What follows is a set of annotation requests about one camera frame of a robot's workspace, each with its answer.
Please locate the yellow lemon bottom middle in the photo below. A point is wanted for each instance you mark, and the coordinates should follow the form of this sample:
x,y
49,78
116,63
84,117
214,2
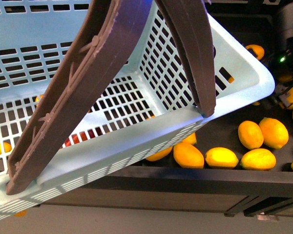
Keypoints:
x,y
250,135

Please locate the yellow lemon bottom right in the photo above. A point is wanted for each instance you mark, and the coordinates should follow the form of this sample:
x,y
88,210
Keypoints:
x,y
258,160

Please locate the light blue plastic basket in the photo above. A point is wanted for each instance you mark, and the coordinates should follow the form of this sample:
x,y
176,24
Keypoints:
x,y
35,35

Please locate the brown basket handle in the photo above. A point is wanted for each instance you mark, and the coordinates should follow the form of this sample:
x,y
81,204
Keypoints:
x,y
104,43

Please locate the large yellow lemon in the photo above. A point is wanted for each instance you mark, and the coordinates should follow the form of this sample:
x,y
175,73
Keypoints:
x,y
188,156
274,132

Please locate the black lemon tray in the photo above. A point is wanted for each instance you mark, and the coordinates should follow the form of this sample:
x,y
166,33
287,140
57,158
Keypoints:
x,y
222,175

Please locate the yellow lemon bottom left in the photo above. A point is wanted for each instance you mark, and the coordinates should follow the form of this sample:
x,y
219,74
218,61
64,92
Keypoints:
x,y
221,158

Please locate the large yellow lemon bottom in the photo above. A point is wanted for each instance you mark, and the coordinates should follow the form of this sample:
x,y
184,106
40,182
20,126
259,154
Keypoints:
x,y
274,132

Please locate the large yellow lemon left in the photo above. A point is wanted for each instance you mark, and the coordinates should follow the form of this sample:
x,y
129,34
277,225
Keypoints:
x,y
188,156

